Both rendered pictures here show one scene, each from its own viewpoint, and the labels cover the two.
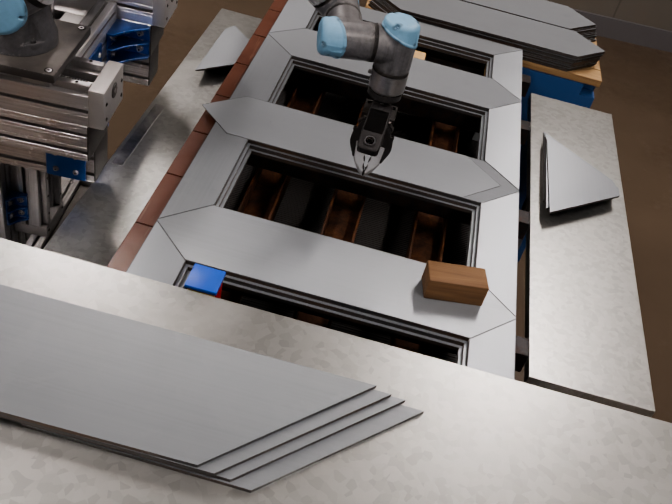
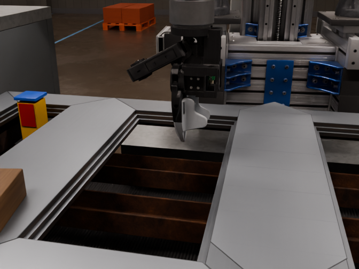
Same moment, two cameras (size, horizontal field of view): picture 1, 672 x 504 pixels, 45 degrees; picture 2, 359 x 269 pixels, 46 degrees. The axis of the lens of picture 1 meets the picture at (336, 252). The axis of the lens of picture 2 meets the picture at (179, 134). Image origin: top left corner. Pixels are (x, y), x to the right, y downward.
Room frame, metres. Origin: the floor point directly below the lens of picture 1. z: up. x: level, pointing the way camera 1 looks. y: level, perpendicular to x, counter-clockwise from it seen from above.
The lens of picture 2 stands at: (1.60, -0.74, 1.20)
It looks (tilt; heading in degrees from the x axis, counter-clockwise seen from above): 22 degrees down; 100
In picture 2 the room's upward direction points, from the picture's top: straight up
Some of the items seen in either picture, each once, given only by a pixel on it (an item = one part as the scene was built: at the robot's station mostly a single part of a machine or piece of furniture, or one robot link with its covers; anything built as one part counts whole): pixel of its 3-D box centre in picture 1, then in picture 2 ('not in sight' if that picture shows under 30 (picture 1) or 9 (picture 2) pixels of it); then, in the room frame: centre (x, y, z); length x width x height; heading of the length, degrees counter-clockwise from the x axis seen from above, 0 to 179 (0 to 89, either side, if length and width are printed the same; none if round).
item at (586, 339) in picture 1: (577, 221); not in sight; (1.73, -0.58, 0.74); 1.20 x 0.26 x 0.03; 179
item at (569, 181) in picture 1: (579, 178); not in sight; (1.88, -0.58, 0.77); 0.45 x 0.20 x 0.04; 179
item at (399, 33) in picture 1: (395, 44); not in sight; (1.49, -0.01, 1.20); 0.09 x 0.08 x 0.11; 105
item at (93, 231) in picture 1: (187, 116); (337, 153); (1.86, 0.49, 0.67); 1.30 x 0.20 x 0.03; 179
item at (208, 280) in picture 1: (205, 281); (31, 98); (1.04, 0.22, 0.88); 0.06 x 0.06 x 0.02; 89
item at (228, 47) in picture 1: (234, 51); not in sight; (2.21, 0.45, 0.70); 0.39 x 0.12 x 0.04; 179
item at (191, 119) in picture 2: (375, 155); (190, 121); (1.49, -0.03, 0.93); 0.06 x 0.03 x 0.09; 179
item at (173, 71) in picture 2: (379, 111); (195, 61); (1.50, -0.02, 1.04); 0.09 x 0.08 x 0.12; 179
